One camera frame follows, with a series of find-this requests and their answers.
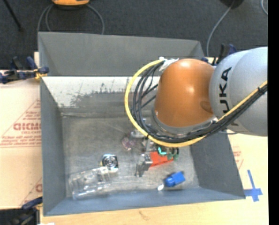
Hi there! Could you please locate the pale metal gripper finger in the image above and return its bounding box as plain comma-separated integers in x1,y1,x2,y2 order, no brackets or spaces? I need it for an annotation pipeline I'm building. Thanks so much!
138,153,152,171
135,160,153,178

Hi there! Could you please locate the red-orange flat block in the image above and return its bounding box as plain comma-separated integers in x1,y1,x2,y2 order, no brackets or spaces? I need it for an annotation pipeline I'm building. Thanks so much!
149,150,174,167

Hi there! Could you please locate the clear purple plastic piece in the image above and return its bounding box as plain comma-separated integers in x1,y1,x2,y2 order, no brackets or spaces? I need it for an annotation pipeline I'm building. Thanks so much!
121,136,137,151

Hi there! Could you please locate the shiny round metal lid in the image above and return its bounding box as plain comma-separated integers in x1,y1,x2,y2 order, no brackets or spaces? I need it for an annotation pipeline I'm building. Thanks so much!
100,153,119,171

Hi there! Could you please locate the blue toy with white tip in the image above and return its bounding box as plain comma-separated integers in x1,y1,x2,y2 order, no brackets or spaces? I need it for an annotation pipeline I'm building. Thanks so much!
157,171,186,192

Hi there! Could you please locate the clear plastic bottle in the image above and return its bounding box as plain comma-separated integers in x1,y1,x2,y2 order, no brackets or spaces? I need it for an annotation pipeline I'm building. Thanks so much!
68,167,119,201

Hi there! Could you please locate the grey metal bin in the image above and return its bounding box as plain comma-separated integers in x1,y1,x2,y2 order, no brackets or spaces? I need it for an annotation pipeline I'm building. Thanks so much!
37,31,246,217

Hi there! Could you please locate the brown cardboard board red print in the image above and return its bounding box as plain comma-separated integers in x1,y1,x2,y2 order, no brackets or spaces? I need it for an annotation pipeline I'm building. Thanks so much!
0,52,44,211

